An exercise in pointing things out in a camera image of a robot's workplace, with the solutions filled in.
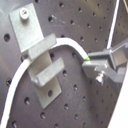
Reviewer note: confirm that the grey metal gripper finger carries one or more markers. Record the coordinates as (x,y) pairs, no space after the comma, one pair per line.
(107,63)

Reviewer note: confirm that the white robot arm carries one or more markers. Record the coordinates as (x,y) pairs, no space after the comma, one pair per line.
(119,117)

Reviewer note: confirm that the black perforated breadboard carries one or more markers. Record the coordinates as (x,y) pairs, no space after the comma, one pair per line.
(82,103)

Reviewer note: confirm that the metal cable clip near arm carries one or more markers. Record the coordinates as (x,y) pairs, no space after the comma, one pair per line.
(35,46)

